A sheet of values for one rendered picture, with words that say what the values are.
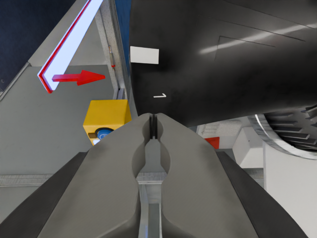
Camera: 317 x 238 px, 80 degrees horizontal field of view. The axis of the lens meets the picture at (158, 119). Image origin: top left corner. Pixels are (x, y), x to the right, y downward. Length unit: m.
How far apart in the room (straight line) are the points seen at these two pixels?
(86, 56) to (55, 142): 0.78
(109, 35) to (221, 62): 0.39
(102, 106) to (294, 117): 0.41
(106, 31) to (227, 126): 0.55
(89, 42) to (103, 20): 1.05
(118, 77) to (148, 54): 0.41
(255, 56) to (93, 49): 1.46
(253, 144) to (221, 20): 0.65
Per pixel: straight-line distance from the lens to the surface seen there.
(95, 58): 1.66
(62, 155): 1.09
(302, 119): 0.40
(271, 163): 0.50
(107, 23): 0.55
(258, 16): 0.22
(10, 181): 1.14
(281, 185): 0.52
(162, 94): 0.24
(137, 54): 0.23
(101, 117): 0.48
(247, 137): 0.84
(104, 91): 1.34
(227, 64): 0.23
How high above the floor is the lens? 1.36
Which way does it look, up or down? 41 degrees down
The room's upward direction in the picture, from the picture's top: 179 degrees clockwise
